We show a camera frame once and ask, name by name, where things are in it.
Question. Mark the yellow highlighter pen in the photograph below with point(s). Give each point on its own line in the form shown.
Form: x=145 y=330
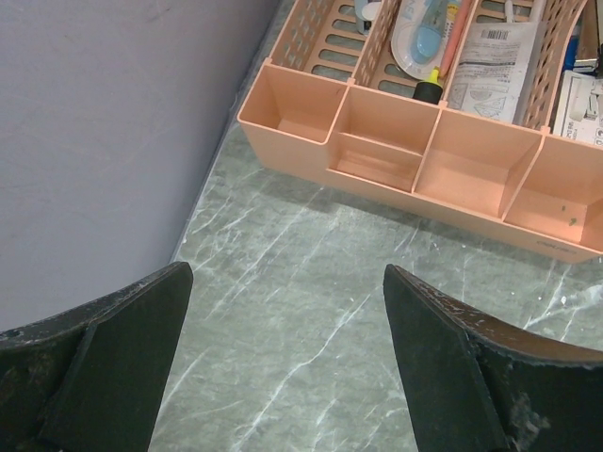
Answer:
x=429 y=90

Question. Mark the orange plastic desk organizer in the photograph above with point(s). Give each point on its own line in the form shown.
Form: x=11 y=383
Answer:
x=315 y=110

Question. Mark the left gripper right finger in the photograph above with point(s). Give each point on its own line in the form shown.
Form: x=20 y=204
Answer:
x=473 y=382

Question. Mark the ruler set package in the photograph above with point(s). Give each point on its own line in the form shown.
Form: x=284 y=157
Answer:
x=496 y=66

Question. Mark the blue correction tape pack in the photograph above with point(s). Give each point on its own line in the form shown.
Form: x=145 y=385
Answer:
x=420 y=35

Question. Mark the white stapler box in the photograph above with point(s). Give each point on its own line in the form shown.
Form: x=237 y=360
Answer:
x=579 y=109

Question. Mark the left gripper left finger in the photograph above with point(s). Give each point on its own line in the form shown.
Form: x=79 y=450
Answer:
x=92 y=378

